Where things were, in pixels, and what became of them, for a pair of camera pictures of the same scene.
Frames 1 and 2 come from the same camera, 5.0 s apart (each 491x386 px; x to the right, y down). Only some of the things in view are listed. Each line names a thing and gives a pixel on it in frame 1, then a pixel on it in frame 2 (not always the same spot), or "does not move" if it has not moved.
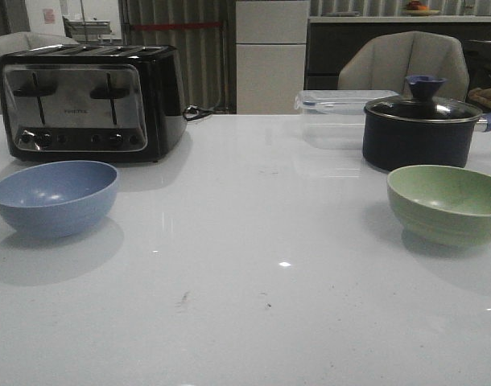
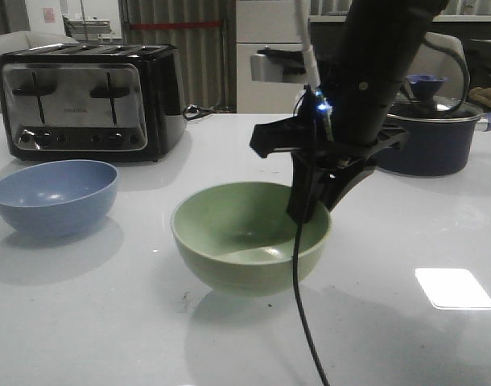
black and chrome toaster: [90, 102] does not move
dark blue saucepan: [389, 144] does not move
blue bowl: [55, 199] does not move
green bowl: [447, 205] -> [240, 237]
